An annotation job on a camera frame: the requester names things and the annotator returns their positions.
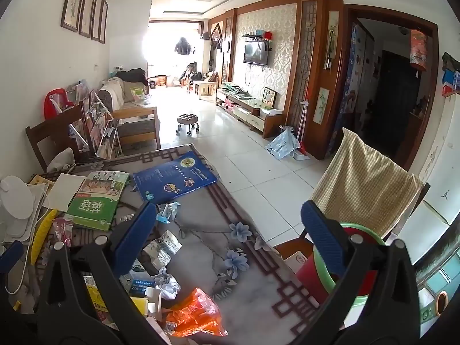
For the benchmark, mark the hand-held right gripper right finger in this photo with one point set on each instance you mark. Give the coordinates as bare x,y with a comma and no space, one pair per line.
323,239

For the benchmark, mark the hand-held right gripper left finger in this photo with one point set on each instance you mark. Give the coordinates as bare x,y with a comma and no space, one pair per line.
134,231

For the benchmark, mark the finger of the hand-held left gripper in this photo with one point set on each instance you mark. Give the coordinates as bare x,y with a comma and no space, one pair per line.
10,257

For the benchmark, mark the floral paper cup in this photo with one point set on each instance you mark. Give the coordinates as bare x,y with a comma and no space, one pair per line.
163,246

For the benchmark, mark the blue wrapper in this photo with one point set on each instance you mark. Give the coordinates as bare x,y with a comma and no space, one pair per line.
167,212

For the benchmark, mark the red bin green rim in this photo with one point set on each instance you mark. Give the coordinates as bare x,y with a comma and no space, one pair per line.
309,276

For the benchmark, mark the orange plastic bag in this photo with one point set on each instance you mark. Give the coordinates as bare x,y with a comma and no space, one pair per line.
196,312

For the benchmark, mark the small white box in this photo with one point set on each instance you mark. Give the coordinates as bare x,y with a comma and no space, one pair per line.
298,260

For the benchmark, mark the yellow plastic strip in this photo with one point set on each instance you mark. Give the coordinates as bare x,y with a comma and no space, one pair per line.
41,233

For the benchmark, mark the green book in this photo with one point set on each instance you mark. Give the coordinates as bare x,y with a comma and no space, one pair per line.
97,201

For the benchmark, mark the white desk fan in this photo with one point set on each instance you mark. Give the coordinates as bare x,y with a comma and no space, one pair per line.
16,201

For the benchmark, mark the pink snack wrapper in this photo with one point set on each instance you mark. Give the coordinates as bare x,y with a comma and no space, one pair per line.
64,230

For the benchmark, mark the beige checked cloth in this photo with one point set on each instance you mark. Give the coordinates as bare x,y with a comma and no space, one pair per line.
363,190

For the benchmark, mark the crumpled white paper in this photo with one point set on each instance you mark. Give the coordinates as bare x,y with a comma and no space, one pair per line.
167,285

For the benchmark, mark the blue flat box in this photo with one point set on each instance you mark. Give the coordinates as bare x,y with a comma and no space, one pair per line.
174,179

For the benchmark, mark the white notebook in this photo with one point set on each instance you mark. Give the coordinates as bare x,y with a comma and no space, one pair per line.
66,190

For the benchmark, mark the light blue plastic bag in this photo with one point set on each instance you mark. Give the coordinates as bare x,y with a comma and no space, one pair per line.
284,143

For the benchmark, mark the book rack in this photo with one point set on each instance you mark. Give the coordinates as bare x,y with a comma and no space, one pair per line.
100,125

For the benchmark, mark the wooden sofa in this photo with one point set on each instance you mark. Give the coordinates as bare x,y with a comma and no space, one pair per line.
134,115

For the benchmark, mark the brown rolling stool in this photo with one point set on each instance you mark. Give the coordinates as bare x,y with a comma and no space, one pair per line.
187,119

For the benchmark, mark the white mop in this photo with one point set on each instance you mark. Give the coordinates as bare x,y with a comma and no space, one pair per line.
303,115

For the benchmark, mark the dark wooden chair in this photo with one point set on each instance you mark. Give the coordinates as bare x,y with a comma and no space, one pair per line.
54,133

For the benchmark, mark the tape roll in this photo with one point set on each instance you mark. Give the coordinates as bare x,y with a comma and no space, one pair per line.
441,300

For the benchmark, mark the wooden television cabinet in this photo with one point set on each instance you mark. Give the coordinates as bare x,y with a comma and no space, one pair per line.
248,111

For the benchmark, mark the colourful framed picture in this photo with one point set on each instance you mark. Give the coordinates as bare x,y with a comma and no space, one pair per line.
269,97

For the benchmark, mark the red plastic bag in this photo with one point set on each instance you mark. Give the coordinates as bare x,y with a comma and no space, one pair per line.
53,102

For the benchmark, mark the small wooden cabinet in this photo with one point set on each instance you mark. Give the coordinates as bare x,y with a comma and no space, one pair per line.
206,89

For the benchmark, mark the hanging dark jacket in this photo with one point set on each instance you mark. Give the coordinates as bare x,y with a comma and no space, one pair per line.
183,46

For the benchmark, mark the red lantern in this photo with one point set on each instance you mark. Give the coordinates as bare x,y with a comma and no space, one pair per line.
418,50

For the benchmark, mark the bamboo wall picture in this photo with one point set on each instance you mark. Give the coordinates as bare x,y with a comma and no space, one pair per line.
321,105

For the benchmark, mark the wall television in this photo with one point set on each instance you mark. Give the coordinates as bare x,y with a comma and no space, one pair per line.
256,54

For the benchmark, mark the narrow flower wall picture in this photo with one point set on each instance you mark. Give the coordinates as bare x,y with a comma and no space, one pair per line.
332,30

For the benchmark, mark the framed wall picture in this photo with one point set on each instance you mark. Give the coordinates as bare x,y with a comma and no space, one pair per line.
97,14
74,0
103,21
88,7

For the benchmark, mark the wall shelf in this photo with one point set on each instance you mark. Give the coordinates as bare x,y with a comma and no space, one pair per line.
257,37

